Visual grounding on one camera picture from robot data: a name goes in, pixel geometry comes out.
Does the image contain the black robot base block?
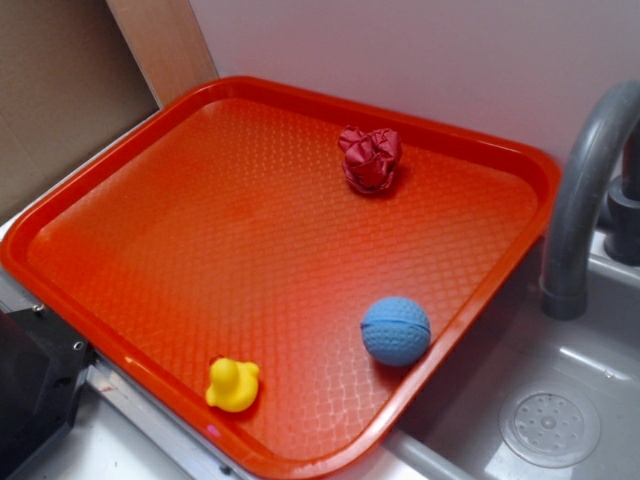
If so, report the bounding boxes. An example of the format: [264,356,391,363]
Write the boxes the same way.
[1,308,92,479]

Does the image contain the blue dimpled ball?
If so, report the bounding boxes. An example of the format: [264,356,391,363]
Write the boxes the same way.
[360,297,431,367]

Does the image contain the orange plastic tray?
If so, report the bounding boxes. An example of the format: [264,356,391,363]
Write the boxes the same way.
[1,77,560,479]

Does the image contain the crumpled red foil wrapper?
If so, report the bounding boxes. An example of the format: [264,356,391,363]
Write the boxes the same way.
[338,126,403,195]

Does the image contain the yellow rubber duck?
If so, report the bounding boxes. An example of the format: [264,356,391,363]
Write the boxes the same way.
[205,357,260,413]

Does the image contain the grey curved faucet spout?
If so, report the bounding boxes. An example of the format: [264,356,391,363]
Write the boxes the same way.
[540,79,639,320]

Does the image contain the grey plastic sink basin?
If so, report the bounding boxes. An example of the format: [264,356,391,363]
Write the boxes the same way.
[393,227,640,480]

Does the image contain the light wooden board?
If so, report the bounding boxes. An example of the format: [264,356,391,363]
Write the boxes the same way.
[107,0,219,108]

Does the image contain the round sink drain strainer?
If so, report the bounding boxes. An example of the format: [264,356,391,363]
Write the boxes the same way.
[499,382,601,469]

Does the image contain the brown cardboard panel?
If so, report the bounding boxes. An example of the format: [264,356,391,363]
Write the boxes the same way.
[1,1,158,221]

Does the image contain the dark grey faucet knob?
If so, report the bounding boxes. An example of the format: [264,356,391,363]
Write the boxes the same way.
[604,113,639,266]

